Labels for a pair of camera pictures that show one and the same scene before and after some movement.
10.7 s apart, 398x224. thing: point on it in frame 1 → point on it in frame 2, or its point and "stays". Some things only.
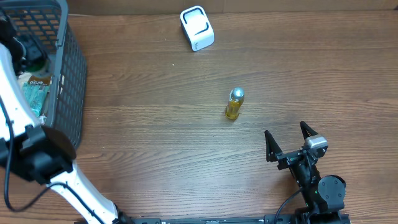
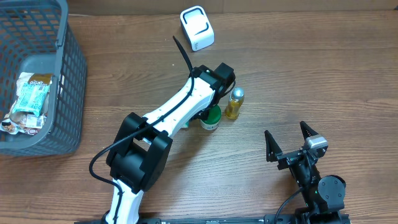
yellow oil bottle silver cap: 237,93 stays
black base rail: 275,218 stays
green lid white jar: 39,68 → 214,116
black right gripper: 274,149 stays
